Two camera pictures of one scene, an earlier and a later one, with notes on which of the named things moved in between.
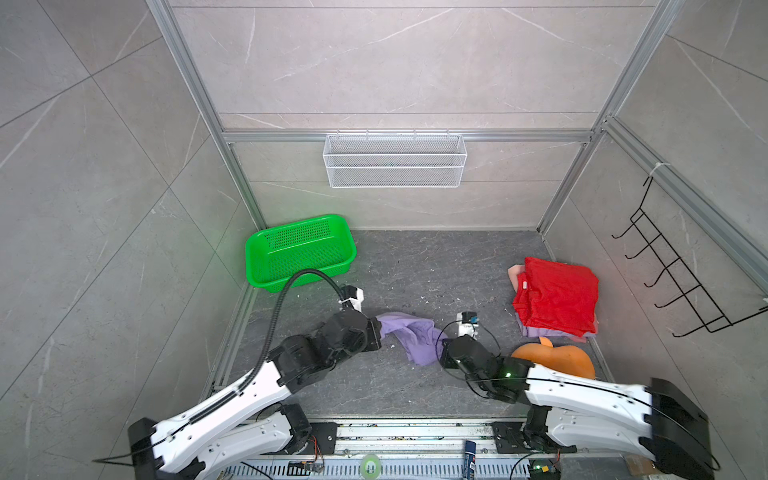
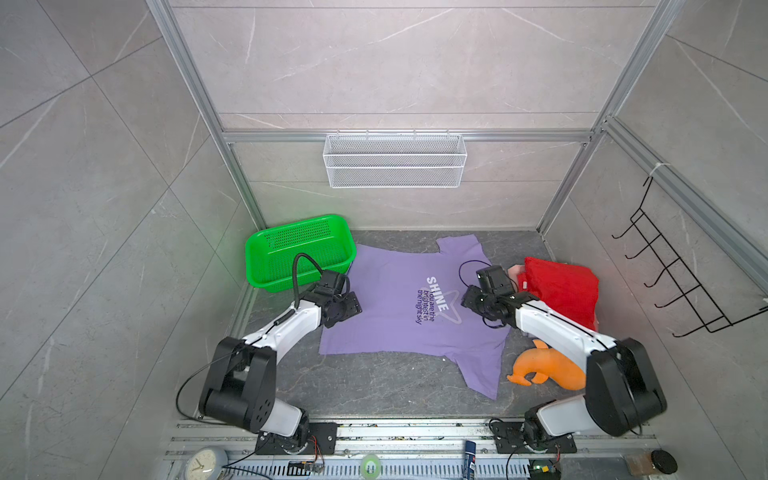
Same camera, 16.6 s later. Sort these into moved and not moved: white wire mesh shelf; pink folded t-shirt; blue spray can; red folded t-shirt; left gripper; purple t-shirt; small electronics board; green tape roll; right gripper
Moved: purple t-shirt; right gripper; left gripper
Not moved: green tape roll; blue spray can; small electronics board; red folded t-shirt; pink folded t-shirt; white wire mesh shelf
